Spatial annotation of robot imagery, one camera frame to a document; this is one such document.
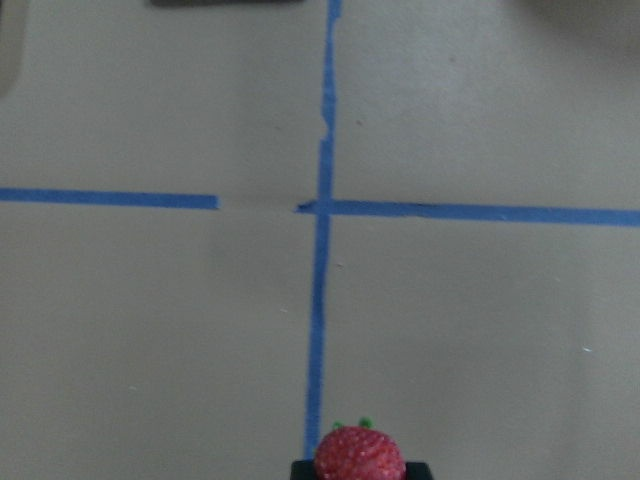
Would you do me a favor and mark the red strawberry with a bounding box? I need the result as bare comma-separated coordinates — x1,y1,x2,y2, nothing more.
312,420,407,480

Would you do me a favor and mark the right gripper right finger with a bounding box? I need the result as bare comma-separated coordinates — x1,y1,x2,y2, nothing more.
405,462,433,480

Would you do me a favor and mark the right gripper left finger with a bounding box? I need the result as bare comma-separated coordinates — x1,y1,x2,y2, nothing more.
290,460,317,480

